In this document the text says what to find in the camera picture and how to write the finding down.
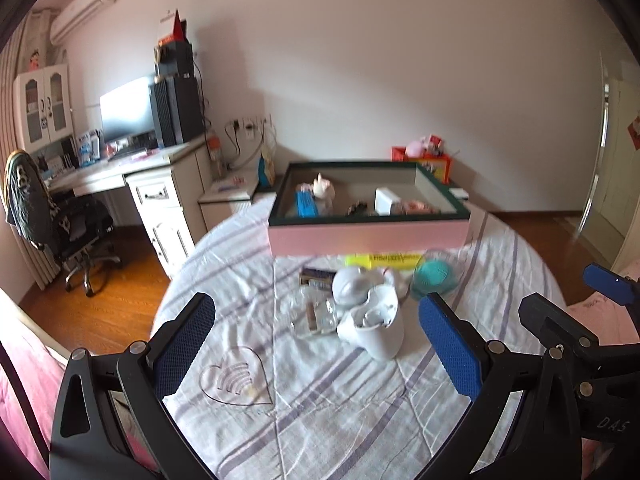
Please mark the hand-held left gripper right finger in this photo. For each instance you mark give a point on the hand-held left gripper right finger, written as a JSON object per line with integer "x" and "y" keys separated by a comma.
{"x": 450, "y": 345}

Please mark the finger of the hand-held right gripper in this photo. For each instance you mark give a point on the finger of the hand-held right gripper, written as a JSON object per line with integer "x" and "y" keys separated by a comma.
{"x": 607, "y": 282}
{"x": 555, "y": 325}

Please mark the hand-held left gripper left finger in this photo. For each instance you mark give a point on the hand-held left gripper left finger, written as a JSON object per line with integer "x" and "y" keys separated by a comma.
{"x": 182, "y": 345}

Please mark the white cup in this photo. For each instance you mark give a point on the white cup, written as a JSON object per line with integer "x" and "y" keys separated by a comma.
{"x": 380, "y": 340}

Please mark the teal round container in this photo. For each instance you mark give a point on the teal round container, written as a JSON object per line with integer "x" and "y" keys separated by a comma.
{"x": 434, "y": 276}

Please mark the yellow highlighter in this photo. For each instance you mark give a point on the yellow highlighter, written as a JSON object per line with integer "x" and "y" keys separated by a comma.
{"x": 382, "y": 260}

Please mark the pink shallow box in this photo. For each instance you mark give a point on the pink shallow box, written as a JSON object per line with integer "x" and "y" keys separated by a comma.
{"x": 370, "y": 240}

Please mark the clear glass bottle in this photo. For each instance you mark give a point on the clear glass bottle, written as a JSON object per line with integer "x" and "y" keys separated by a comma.
{"x": 312, "y": 315}

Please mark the pink brick figure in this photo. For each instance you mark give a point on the pink brick figure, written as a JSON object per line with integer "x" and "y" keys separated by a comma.
{"x": 415, "y": 206}

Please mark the white charger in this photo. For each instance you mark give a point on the white charger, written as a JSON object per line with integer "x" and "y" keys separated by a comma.
{"x": 386, "y": 201}

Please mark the blue highlighter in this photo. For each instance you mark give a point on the blue highlighter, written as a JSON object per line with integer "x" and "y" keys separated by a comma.
{"x": 305, "y": 205}

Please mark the beige bunny figurine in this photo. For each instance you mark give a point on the beige bunny figurine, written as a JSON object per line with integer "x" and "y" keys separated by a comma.
{"x": 324, "y": 190}

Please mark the white door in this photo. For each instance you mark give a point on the white door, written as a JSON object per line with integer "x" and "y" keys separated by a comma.
{"x": 620, "y": 160}

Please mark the striped bedsheet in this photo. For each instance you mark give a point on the striped bedsheet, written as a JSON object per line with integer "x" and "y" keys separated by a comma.
{"x": 325, "y": 410}

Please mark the white nightstand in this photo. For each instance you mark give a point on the white nightstand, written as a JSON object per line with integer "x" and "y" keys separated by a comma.
{"x": 225, "y": 210}

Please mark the black office chair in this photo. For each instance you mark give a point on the black office chair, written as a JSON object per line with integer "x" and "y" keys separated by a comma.
{"x": 80, "y": 220}

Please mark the magenta blanket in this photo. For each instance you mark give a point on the magenta blanket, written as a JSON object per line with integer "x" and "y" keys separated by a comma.
{"x": 25, "y": 410}

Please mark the pink card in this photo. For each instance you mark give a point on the pink card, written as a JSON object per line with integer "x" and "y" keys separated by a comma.
{"x": 234, "y": 181}

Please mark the red printed box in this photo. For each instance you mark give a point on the red printed box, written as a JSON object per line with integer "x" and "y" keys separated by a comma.
{"x": 440, "y": 167}

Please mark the white desk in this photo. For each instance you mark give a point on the white desk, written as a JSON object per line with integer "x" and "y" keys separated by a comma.
{"x": 145, "y": 160}

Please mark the orange-capped bottle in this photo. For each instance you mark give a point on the orange-capped bottle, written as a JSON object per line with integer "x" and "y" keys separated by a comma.
{"x": 216, "y": 157}

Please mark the blue snack bag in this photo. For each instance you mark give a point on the blue snack bag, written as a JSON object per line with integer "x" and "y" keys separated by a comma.
{"x": 265, "y": 172}

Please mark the pink mouse pad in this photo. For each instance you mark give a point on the pink mouse pad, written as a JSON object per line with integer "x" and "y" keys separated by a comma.
{"x": 142, "y": 156}

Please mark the pink plush toy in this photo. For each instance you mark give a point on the pink plush toy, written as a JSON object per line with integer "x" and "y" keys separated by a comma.
{"x": 417, "y": 147}

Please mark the black keyboard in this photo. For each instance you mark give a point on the black keyboard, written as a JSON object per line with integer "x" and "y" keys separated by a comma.
{"x": 127, "y": 152}

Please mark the small red card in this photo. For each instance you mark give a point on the small red card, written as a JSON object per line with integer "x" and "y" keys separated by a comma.
{"x": 436, "y": 141}

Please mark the dark printed garment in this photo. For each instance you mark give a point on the dark printed garment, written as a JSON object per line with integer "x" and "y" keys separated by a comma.
{"x": 25, "y": 195}

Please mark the blue and white box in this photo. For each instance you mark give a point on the blue and white box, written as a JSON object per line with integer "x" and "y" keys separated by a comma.
{"x": 90, "y": 146}

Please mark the black computer tower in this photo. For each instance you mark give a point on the black computer tower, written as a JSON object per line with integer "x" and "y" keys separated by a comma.
{"x": 187, "y": 110}

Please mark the computer monitor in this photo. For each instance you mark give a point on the computer monitor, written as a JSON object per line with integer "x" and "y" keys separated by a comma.
{"x": 125, "y": 110}

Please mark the black speaker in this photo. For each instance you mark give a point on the black speaker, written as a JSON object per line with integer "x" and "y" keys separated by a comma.
{"x": 175, "y": 60}

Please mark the white glass-door cabinet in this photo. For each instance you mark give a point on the white glass-door cabinet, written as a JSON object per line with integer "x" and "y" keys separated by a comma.
{"x": 45, "y": 75}

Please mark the red desk calendar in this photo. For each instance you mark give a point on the red desk calendar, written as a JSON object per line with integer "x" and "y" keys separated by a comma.
{"x": 172, "y": 27}

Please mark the small doll figure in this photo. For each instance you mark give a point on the small doll figure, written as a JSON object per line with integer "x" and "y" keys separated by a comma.
{"x": 35, "y": 60}

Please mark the white air conditioner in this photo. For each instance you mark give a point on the white air conditioner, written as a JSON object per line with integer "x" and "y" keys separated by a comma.
{"x": 82, "y": 10}

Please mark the cream bed frame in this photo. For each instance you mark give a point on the cream bed frame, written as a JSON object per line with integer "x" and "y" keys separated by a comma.
{"x": 30, "y": 320}

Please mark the white wall outlets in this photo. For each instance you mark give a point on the white wall outlets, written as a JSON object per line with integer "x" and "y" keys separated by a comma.
{"x": 247, "y": 124}

